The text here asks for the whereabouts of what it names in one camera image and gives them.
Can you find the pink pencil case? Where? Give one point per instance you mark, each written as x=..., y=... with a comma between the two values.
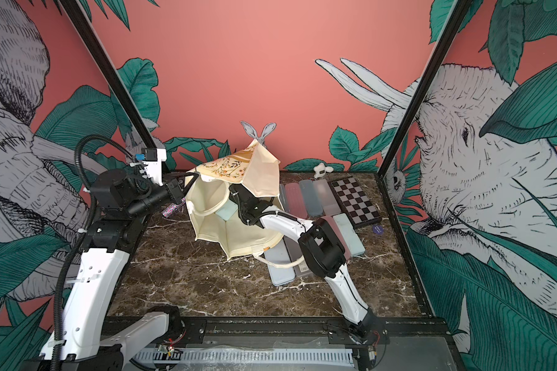
x=295, y=201
x=337, y=231

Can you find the light teal case in bag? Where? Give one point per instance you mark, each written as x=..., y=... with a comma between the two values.
x=282, y=197

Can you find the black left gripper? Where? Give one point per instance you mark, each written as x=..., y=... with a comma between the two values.
x=175, y=192

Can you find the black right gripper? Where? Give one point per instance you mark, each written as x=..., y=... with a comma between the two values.
x=232, y=195

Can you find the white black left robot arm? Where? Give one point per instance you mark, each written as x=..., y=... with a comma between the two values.
x=106, y=249

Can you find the purple glitter microphone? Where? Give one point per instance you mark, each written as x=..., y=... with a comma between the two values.
x=173, y=209

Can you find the black front mounting rail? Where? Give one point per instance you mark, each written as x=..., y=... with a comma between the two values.
x=194, y=330

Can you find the translucent white pencil case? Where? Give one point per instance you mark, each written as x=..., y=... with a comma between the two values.
x=328, y=201

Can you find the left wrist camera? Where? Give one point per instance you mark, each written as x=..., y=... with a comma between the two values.
x=116, y=189

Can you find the cream floral canvas tote bag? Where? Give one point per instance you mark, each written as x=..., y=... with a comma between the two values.
x=257, y=169

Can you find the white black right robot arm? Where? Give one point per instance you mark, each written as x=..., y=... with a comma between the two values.
x=323, y=254

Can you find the small white toy figure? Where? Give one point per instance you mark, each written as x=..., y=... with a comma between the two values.
x=321, y=170

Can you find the grey case with label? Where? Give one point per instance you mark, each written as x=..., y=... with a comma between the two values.
x=294, y=251

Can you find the pale mint case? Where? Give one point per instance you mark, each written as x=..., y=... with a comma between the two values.
x=353, y=245

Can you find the black white chessboard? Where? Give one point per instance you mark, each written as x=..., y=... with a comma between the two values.
x=354, y=202

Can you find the mint case in bag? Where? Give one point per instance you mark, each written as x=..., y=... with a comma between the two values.
x=228, y=210

